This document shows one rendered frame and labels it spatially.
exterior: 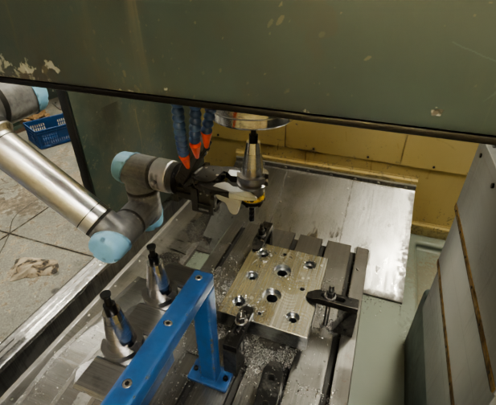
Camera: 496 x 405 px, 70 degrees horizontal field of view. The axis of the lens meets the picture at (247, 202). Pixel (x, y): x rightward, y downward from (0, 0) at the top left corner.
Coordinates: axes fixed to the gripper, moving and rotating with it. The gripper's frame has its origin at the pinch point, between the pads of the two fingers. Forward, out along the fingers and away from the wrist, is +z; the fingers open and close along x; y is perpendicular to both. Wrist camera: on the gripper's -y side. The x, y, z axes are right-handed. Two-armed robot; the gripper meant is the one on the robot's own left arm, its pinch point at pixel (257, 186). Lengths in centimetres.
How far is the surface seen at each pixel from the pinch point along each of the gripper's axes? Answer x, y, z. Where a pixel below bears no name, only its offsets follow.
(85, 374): 39.7, 12.2, -10.5
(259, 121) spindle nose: 6.7, -16.3, 2.9
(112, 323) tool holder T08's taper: 34.7, 5.7, -8.1
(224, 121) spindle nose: 7.6, -15.8, -2.8
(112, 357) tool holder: 36.5, 11.3, -8.0
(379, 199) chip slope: -94, 52, 23
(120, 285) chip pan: -14, 66, -63
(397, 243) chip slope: -75, 61, 34
